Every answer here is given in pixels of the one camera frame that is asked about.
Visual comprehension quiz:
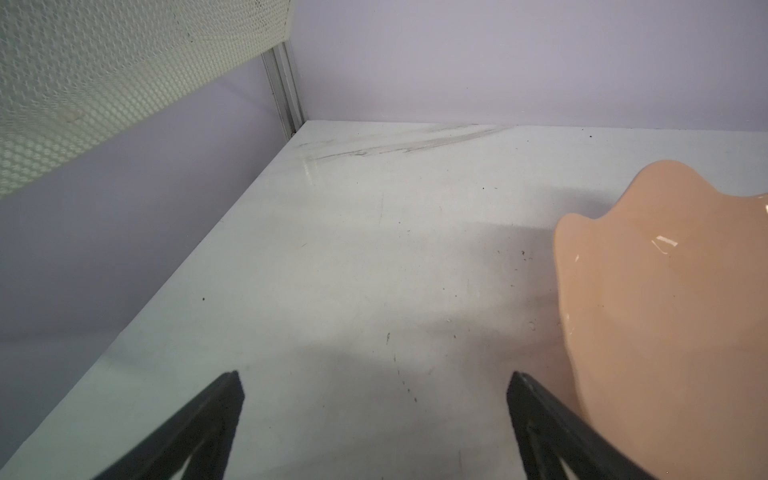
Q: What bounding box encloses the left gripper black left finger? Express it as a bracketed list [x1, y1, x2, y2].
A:
[97, 371, 245, 479]

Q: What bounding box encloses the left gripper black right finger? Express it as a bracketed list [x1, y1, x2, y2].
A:
[506, 371, 652, 479]

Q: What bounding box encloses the peach wavy fruit bowl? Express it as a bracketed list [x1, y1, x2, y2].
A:
[553, 160, 767, 479]

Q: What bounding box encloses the white perforated metal shelf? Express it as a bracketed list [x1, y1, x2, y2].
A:
[1, 0, 294, 195]

